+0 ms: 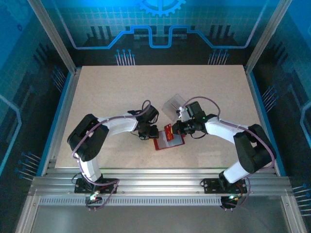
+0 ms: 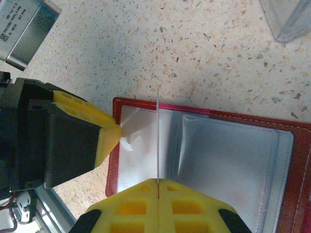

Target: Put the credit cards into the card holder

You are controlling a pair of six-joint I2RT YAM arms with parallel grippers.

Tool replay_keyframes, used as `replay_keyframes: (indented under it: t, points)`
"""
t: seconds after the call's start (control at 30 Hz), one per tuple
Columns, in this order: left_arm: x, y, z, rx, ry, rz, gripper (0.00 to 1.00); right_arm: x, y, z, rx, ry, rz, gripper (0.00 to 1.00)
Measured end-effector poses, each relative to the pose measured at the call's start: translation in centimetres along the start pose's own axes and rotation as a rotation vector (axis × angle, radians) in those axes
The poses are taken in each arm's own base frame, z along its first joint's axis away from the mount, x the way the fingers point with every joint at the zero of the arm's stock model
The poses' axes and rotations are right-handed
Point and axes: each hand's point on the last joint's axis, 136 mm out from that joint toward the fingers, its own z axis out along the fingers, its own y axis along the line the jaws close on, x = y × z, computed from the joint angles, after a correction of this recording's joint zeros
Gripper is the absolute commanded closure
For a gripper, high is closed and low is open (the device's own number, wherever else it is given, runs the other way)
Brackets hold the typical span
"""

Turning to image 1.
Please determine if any red VIP card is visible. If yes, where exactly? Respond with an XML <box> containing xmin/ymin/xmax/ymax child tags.
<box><xmin>164</xmin><ymin>123</ymin><xmax>176</xmax><ymax>142</ymax></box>

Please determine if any red leather card holder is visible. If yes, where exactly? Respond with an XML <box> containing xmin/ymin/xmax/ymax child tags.
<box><xmin>153</xmin><ymin>124</ymin><xmax>187</xmax><ymax>151</ymax></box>

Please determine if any clear acrylic card box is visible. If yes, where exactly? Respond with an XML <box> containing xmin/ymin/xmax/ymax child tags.
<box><xmin>161</xmin><ymin>94</ymin><xmax>188</xmax><ymax>122</ymax></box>

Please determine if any small lit circuit board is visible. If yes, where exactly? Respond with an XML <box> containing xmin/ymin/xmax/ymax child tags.
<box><xmin>86</xmin><ymin>193</ymin><xmax>103</xmax><ymax>204</ymax></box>
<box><xmin>221</xmin><ymin>194</ymin><xmax>240</xmax><ymax>207</ymax></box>

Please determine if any grey metal panel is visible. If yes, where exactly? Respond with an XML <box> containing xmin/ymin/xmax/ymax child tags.
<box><xmin>31</xmin><ymin>206</ymin><xmax>292</xmax><ymax>233</ymax></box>

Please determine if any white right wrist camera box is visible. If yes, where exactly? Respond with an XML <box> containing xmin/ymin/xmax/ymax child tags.
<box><xmin>175</xmin><ymin>106</ymin><xmax>190</xmax><ymax>121</ymax></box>

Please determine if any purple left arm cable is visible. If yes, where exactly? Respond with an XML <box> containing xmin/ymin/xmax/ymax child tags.
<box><xmin>71</xmin><ymin>100</ymin><xmax>152</xmax><ymax>212</ymax></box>

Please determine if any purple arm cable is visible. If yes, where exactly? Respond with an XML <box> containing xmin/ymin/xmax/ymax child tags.
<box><xmin>71</xmin><ymin>100</ymin><xmax>152</xmax><ymax>212</ymax></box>
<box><xmin>183</xmin><ymin>96</ymin><xmax>276</xmax><ymax>212</ymax></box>

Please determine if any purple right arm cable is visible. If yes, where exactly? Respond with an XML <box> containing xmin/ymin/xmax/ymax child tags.
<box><xmin>183</xmin><ymin>96</ymin><xmax>276</xmax><ymax>212</ymax></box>

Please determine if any aluminium front rail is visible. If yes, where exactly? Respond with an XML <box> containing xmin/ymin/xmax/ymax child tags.
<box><xmin>28</xmin><ymin>167</ymin><xmax>294</xmax><ymax>196</ymax></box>

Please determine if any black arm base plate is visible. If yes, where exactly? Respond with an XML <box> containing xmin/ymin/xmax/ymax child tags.
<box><xmin>202</xmin><ymin>178</ymin><xmax>248</xmax><ymax>194</ymax></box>
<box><xmin>74</xmin><ymin>178</ymin><xmax>119</xmax><ymax>194</ymax></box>

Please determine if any slotted grey cable duct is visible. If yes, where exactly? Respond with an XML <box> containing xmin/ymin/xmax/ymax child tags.
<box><xmin>38</xmin><ymin>197</ymin><xmax>223</xmax><ymax>207</ymax></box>

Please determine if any aluminium side rail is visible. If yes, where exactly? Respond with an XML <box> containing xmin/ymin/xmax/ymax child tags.
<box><xmin>243</xmin><ymin>65</ymin><xmax>287</xmax><ymax>177</ymax></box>
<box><xmin>36</xmin><ymin>67</ymin><xmax>82</xmax><ymax>177</ymax></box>

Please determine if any aluminium frame post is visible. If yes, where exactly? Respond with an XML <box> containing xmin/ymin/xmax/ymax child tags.
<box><xmin>27</xmin><ymin>0</ymin><xmax>79</xmax><ymax>75</ymax></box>
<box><xmin>244</xmin><ymin>0</ymin><xmax>293</xmax><ymax>75</ymax></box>

